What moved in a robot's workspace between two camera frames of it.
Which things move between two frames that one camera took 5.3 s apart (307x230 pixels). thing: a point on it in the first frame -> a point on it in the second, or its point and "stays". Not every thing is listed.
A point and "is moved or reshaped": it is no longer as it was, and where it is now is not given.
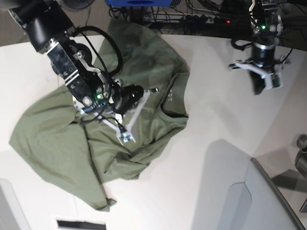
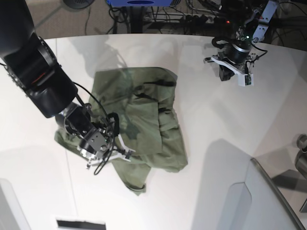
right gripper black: x=264 y=55 -> x=237 y=55
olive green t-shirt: x=82 y=153 is moved or reshaped
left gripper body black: x=130 y=95 -> x=112 y=129
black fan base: x=78 y=4 stays
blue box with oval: x=139 y=3 stays
